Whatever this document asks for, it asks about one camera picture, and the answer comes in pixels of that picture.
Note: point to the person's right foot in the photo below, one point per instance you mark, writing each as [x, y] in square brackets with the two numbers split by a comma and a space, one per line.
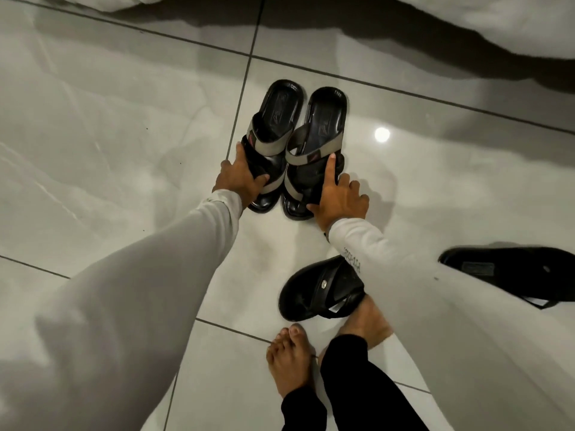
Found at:
[368, 325]

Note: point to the person's left forearm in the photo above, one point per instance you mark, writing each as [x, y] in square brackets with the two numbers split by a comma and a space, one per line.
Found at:
[134, 309]

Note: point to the black sandal with metal stud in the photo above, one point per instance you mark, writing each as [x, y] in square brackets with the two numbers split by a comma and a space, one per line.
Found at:
[310, 287]

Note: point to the person's left foot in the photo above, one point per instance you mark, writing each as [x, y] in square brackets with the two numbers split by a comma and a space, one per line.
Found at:
[287, 363]

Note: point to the black flip-flop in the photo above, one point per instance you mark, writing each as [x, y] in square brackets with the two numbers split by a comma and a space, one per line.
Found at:
[507, 269]

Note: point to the person's left hand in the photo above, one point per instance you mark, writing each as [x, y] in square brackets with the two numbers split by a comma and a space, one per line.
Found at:
[233, 181]

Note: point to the person's right thumb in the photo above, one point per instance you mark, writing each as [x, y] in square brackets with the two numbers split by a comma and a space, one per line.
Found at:
[314, 207]

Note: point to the person's right hand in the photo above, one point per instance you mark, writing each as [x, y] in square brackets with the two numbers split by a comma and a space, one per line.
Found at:
[339, 204]

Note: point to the person's foot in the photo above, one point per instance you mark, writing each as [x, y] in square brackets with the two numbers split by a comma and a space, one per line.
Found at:
[287, 363]
[368, 325]

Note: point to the person's right middle finger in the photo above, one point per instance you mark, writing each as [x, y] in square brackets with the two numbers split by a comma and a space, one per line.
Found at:
[344, 181]

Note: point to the person's right little finger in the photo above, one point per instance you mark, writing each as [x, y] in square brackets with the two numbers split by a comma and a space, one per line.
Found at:
[364, 200]

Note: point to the white bed sheet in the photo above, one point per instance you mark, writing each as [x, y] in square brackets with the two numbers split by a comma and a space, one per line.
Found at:
[516, 22]

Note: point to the person's right leg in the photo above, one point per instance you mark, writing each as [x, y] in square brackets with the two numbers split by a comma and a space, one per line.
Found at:
[364, 390]

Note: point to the person's leg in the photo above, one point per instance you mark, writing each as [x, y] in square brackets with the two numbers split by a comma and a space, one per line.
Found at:
[364, 390]
[303, 410]

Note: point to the person's left leg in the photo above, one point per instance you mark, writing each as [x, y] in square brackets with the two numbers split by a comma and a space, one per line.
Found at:
[303, 410]

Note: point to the person's right forearm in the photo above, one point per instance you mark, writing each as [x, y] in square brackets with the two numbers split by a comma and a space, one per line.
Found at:
[426, 318]

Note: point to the person's left thumb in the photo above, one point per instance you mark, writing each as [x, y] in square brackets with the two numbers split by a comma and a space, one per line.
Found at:
[260, 181]

